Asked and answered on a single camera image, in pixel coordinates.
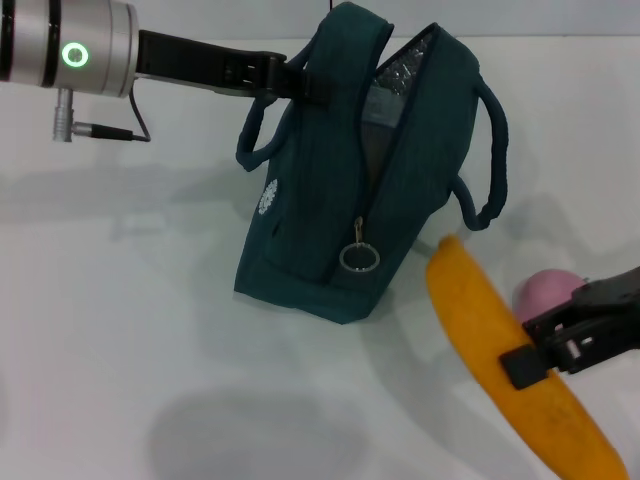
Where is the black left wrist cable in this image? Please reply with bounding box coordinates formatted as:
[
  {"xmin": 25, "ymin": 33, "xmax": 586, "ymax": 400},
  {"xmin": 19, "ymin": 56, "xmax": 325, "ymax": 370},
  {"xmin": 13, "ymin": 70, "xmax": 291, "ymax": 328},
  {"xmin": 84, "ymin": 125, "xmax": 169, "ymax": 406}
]
[{"xmin": 53, "ymin": 88, "xmax": 153, "ymax": 145}]

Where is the metal zipper pull ring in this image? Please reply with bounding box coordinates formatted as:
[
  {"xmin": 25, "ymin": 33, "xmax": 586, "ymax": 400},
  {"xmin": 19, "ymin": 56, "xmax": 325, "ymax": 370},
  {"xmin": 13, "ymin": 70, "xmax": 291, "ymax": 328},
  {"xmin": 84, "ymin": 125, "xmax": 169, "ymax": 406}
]
[{"xmin": 338, "ymin": 215, "xmax": 381, "ymax": 275}]

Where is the pink peach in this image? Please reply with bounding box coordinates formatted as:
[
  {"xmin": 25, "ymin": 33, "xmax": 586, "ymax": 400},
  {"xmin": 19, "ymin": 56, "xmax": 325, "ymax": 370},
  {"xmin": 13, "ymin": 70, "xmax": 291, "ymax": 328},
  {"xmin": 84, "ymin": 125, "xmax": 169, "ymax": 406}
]
[{"xmin": 514, "ymin": 268, "xmax": 590, "ymax": 326}]

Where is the yellow banana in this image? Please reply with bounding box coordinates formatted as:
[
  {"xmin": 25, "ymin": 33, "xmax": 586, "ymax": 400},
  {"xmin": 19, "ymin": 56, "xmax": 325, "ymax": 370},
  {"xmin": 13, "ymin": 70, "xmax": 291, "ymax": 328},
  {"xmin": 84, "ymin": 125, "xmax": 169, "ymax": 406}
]
[{"xmin": 424, "ymin": 235, "xmax": 630, "ymax": 480}]

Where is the dark teal fabric bag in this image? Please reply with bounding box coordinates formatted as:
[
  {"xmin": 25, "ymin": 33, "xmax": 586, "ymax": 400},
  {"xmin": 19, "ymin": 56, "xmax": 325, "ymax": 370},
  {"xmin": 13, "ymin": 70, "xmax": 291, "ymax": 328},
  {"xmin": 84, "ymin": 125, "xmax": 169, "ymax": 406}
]
[{"xmin": 233, "ymin": 2, "xmax": 511, "ymax": 325}]

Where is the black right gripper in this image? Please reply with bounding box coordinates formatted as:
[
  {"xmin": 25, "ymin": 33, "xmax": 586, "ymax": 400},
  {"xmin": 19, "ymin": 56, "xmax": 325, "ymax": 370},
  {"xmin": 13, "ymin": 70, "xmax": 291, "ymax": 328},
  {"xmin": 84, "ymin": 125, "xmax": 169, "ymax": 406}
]
[{"xmin": 498, "ymin": 266, "xmax": 640, "ymax": 392}]

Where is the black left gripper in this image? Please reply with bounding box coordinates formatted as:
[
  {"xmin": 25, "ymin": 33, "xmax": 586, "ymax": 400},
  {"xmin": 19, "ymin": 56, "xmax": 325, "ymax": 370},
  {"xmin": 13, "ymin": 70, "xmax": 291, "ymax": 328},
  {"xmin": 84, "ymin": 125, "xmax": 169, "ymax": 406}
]
[{"xmin": 133, "ymin": 29, "xmax": 335, "ymax": 107}]

